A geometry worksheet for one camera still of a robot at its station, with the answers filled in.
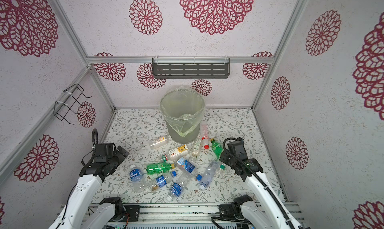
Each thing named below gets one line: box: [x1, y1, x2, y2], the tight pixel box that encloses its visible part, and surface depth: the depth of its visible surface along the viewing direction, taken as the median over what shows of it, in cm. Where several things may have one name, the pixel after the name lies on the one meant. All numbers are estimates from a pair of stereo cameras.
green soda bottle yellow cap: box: [146, 162, 176, 175], surface depth 87 cm
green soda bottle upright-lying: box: [210, 138, 224, 160], surface depth 94 cm
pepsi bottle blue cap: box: [151, 170, 177, 192], surface depth 81 cm
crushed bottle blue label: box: [166, 175, 190, 202], surface depth 78 cm
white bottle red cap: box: [200, 120, 210, 150], surface depth 102 cm
